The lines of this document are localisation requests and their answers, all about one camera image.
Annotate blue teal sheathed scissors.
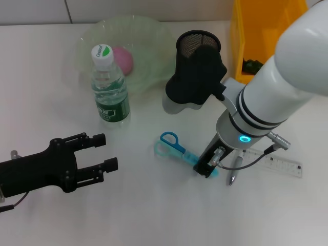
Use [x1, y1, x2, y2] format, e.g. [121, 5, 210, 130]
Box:
[153, 131, 220, 179]

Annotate pink peach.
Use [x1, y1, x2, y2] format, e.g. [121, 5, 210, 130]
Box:
[112, 46, 135, 76]

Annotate clear water bottle green label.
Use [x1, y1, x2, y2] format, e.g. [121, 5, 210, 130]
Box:
[91, 44, 132, 130]

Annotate clear right gripper port connector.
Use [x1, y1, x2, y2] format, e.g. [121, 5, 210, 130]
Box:
[209, 146, 227, 168]

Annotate black mesh pen holder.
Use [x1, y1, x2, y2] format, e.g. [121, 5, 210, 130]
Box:
[175, 30, 222, 83]

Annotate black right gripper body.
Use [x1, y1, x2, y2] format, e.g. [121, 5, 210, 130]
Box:
[198, 133, 233, 168]

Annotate silver right arm cable plug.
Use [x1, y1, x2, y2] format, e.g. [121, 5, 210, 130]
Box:
[267, 130, 292, 149]

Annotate silver white ballpoint pen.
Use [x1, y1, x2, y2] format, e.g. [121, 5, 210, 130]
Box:
[228, 151, 244, 186]

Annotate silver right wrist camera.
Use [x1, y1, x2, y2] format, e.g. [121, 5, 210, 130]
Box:
[162, 46, 228, 115]

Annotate green plastic wrapper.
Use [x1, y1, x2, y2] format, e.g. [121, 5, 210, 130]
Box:
[242, 58, 264, 75]

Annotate grey right gripper cable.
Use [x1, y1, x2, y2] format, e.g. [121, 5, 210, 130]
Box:
[217, 144, 275, 171]

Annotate clear plastic ruler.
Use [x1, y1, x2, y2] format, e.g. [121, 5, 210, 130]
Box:
[242, 148, 303, 179]

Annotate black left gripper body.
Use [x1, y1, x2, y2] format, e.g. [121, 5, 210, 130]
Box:
[0, 137, 78, 198]

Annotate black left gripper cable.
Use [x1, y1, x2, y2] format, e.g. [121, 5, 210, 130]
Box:
[0, 192, 29, 212]

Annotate translucent green wavy fruit bowl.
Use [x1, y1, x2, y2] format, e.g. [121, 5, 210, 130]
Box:
[74, 14, 177, 96]

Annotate yellow plastic storage bin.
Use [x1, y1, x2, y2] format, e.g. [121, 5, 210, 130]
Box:
[229, 0, 309, 85]

